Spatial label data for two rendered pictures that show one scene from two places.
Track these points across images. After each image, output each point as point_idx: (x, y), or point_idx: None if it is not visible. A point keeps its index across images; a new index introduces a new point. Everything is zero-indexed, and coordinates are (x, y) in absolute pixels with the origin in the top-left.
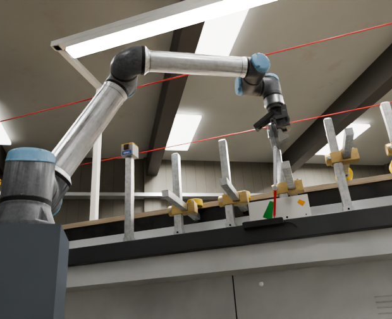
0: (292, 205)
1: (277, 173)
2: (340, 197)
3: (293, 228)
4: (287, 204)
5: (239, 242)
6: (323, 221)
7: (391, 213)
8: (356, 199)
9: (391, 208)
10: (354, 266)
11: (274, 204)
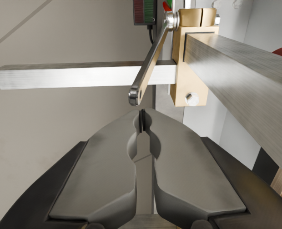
0: (166, 53)
1: (196, 45)
2: (266, 156)
3: (153, 39)
4: (167, 42)
5: None
6: (153, 88)
7: (153, 158)
8: (252, 170)
9: (153, 164)
10: None
11: (166, 9)
